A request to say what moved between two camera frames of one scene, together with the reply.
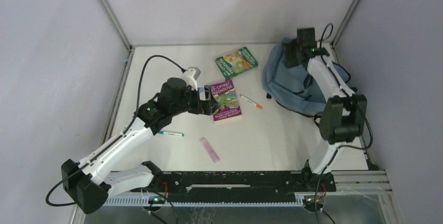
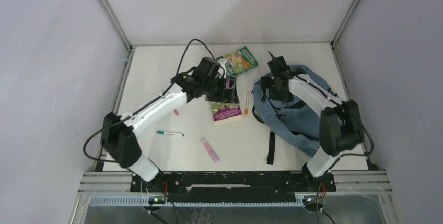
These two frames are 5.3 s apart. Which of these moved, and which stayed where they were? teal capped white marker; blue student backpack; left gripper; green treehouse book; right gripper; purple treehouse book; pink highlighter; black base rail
Moved: blue student backpack; right gripper; left gripper
Stayed: teal capped white marker; green treehouse book; purple treehouse book; black base rail; pink highlighter
